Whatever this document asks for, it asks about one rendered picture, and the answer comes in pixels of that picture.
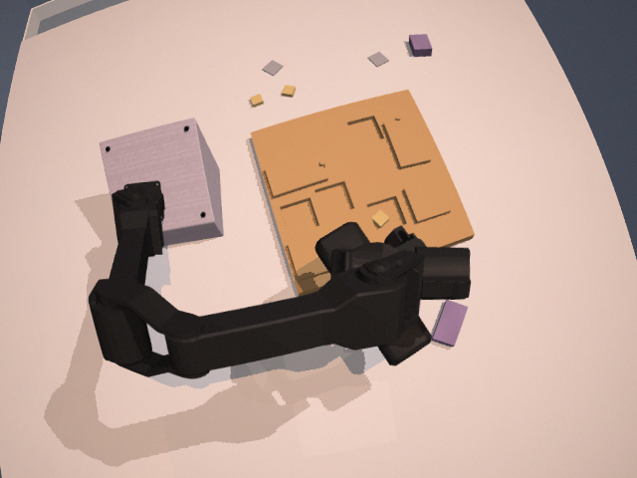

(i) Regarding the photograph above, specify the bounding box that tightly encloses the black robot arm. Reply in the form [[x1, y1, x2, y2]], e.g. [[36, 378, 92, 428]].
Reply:
[[89, 180, 471, 379]]

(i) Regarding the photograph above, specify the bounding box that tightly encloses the tan square block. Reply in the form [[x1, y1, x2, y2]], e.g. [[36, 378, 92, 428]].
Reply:
[[250, 94, 264, 108], [371, 209, 389, 228], [282, 86, 296, 98]]

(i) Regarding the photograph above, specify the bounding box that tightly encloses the orange square puzzle board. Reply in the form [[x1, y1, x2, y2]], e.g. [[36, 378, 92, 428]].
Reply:
[[250, 90, 475, 296]]

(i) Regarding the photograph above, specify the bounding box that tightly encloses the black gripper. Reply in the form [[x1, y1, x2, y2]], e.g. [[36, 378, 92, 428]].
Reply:
[[315, 222, 432, 366]]

